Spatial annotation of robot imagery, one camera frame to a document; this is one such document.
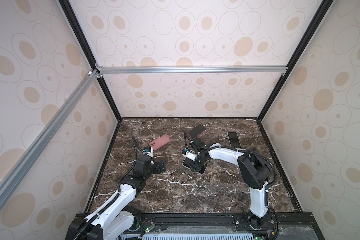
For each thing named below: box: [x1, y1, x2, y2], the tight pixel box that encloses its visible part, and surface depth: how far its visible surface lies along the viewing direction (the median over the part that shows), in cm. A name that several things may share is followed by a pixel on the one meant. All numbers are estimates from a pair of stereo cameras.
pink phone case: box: [149, 134, 172, 151], surface depth 109 cm
